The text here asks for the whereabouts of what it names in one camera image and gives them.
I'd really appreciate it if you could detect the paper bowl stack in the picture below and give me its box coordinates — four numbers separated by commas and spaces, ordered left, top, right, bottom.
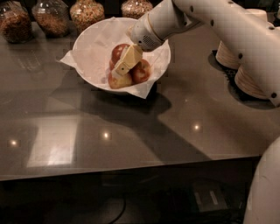
234, 66, 267, 100
214, 8, 269, 71

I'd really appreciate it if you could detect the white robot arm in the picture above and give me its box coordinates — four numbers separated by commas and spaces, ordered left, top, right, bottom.
113, 0, 280, 224

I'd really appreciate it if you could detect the black box under table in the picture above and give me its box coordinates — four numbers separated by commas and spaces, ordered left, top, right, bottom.
173, 181, 229, 215

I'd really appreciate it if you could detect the far left cereal jar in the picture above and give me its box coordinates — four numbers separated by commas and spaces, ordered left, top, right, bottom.
0, 0, 32, 44

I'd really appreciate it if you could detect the hidden back red apple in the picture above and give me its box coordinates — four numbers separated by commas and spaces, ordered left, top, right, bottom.
109, 59, 116, 71

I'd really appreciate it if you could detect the black cable on floor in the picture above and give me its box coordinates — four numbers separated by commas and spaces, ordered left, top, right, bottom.
108, 195, 128, 224

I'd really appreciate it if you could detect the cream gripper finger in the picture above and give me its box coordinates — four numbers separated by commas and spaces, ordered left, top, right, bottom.
112, 44, 143, 79

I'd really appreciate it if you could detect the cereal jar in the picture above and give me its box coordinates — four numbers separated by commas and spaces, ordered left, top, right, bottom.
70, 0, 105, 33
121, 0, 153, 19
0, 0, 32, 44
31, 0, 69, 38

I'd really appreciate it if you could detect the black rubber mat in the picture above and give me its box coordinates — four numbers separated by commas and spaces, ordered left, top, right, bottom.
208, 50, 274, 110

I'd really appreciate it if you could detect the white bowl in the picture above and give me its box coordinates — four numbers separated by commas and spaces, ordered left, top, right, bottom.
72, 17, 172, 96

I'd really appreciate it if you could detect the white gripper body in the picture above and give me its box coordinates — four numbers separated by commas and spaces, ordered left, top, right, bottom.
126, 13, 164, 52

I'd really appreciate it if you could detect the front yellow-red apple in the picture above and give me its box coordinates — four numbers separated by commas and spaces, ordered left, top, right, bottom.
108, 73, 133, 89

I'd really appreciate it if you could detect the rear paper bowl stack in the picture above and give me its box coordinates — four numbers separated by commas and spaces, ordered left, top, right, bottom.
214, 8, 269, 71

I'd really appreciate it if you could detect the front paper bowl stack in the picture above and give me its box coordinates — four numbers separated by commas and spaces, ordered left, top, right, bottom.
234, 66, 267, 100

